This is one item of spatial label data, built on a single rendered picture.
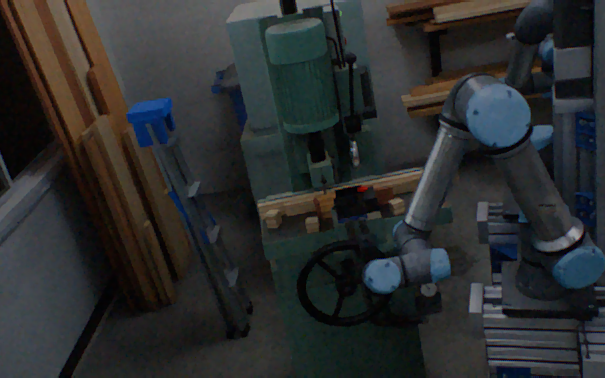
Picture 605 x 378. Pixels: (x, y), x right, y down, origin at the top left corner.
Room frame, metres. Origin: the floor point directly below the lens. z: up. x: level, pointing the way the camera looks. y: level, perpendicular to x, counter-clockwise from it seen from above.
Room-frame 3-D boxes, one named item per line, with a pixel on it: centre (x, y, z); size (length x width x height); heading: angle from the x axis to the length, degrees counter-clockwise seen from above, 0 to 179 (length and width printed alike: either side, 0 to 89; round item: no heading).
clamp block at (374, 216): (1.74, -0.11, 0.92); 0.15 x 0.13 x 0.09; 91
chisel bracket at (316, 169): (1.95, -0.04, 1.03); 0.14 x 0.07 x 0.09; 1
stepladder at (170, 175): (2.69, 0.56, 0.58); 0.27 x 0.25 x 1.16; 84
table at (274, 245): (1.82, -0.11, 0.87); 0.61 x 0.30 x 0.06; 91
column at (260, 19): (2.22, -0.03, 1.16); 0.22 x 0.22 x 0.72; 1
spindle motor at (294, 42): (1.93, -0.04, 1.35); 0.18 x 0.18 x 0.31
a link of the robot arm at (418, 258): (1.28, -0.22, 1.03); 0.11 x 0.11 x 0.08; 1
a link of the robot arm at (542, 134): (1.87, -0.73, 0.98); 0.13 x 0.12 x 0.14; 84
